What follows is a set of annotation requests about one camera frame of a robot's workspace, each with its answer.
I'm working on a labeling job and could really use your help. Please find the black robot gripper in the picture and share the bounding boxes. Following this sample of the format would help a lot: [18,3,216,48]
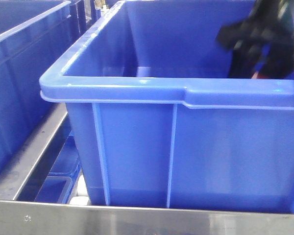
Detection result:
[216,0,294,79]

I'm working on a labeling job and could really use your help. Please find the large blue target crate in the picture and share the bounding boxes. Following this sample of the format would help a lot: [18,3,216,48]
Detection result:
[40,0,294,213]

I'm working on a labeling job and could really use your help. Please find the blue crate at left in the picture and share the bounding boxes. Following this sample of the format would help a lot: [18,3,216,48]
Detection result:
[0,0,73,172]

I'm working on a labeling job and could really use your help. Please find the steel shelf front rail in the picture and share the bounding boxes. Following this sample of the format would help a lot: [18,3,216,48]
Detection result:
[0,200,294,235]

